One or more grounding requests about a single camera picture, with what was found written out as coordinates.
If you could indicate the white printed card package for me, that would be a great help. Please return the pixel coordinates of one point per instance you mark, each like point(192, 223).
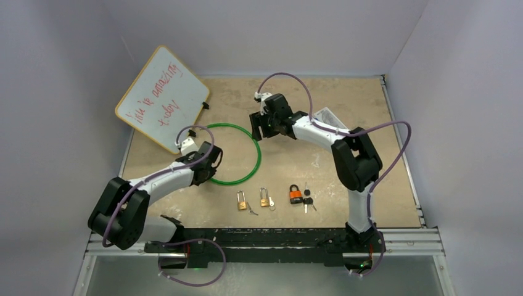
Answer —
point(325, 115)

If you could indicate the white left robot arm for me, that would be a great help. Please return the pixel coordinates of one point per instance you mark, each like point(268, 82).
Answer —
point(120, 215)

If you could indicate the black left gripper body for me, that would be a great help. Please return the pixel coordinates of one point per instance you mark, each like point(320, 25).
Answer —
point(211, 172)

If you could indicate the whiteboard with orange frame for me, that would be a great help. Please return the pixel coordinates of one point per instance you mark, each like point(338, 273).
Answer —
point(164, 98)

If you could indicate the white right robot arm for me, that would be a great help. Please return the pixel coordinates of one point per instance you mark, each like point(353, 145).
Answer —
point(355, 157)

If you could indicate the orange black lock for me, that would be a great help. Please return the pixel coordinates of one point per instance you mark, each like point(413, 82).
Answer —
point(295, 195)

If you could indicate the brass padlock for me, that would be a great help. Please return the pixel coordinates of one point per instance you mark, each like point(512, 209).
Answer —
point(241, 201)
point(264, 197)

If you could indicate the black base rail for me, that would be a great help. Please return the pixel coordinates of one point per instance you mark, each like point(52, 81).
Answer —
point(331, 247)

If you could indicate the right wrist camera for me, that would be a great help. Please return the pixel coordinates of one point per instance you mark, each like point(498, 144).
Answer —
point(261, 96)

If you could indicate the black-headed keys bunch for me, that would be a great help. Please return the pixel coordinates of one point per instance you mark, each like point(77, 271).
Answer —
point(307, 199)

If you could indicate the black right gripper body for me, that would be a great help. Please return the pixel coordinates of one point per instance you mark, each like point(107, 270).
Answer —
point(269, 124)

